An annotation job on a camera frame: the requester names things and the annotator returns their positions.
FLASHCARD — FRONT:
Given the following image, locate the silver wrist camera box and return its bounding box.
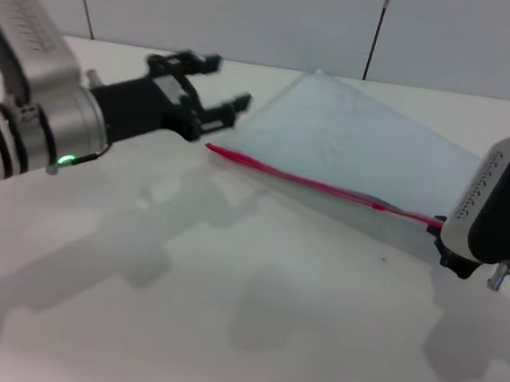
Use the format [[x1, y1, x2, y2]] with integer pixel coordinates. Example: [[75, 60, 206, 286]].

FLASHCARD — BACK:
[[0, 0, 92, 117], [436, 123, 510, 267]]

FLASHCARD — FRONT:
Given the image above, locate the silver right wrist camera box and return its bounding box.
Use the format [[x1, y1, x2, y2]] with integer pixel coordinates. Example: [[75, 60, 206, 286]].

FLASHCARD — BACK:
[[436, 123, 510, 267]]

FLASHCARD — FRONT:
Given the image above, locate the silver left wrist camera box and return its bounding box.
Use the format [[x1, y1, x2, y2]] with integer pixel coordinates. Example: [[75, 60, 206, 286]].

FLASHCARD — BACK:
[[0, 0, 92, 117]]

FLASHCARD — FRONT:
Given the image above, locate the clear document bag red zipper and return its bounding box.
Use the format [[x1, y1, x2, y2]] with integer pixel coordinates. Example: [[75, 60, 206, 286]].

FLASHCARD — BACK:
[[198, 58, 495, 237]]

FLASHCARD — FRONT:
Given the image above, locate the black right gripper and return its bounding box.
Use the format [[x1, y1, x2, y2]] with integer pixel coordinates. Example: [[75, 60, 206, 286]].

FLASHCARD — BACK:
[[426, 214, 487, 282]]

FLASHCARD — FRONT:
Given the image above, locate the silver wrist plug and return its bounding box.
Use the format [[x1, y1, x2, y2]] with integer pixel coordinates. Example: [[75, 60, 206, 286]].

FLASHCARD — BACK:
[[84, 69, 103, 90], [486, 261, 510, 294]]

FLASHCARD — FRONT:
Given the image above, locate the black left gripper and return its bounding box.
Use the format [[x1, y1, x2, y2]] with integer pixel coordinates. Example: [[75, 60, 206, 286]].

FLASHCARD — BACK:
[[85, 41, 258, 150]]

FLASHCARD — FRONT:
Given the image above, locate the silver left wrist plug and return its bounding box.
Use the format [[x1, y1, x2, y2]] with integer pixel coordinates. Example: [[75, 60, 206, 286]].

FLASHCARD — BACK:
[[84, 69, 103, 90]]

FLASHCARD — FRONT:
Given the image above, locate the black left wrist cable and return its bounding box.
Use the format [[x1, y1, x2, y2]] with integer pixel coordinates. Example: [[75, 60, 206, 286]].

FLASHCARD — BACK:
[[74, 138, 115, 168]]

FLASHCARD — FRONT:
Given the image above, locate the thick black wall strip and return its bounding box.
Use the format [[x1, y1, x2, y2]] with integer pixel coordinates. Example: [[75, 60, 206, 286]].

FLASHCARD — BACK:
[[362, 0, 395, 84]]

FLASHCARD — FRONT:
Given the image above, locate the silver right wrist plug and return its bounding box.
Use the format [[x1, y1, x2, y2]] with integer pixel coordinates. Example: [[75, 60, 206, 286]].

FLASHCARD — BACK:
[[486, 261, 510, 294]]

